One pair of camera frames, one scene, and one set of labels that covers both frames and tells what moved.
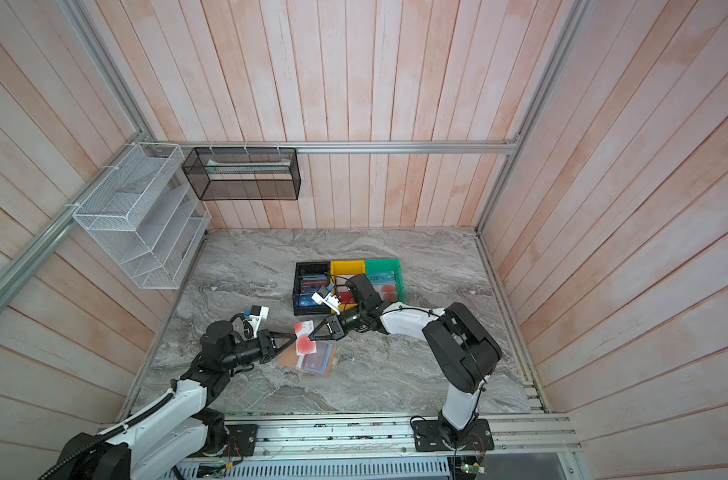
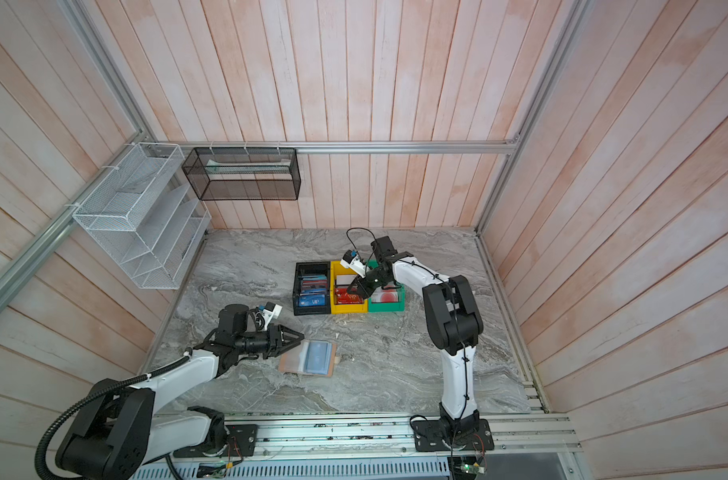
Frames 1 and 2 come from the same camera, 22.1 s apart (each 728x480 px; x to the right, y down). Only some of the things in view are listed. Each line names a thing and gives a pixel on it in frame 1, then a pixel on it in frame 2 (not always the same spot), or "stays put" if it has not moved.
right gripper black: (336, 326) -> (363, 289)
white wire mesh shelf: (146, 218) stays put
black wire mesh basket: (244, 173) stays put
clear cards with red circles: (384, 284) stays put
